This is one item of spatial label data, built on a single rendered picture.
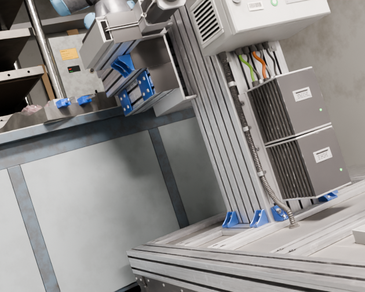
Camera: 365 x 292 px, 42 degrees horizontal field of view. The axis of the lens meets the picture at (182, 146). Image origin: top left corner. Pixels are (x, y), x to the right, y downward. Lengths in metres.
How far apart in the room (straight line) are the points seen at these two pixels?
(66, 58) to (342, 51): 2.12
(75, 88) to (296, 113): 1.94
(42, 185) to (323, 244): 1.20
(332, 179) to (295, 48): 3.05
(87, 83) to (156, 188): 1.18
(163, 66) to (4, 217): 0.83
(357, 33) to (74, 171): 2.55
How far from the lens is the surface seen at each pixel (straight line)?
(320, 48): 4.15
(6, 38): 3.03
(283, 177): 1.45
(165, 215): 2.14
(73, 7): 1.86
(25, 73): 2.94
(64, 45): 3.14
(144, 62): 1.57
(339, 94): 4.09
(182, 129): 2.24
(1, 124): 2.25
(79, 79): 3.09
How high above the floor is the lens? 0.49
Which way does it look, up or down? 2 degrees up
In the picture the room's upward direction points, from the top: 18 degrees counter-clockwise
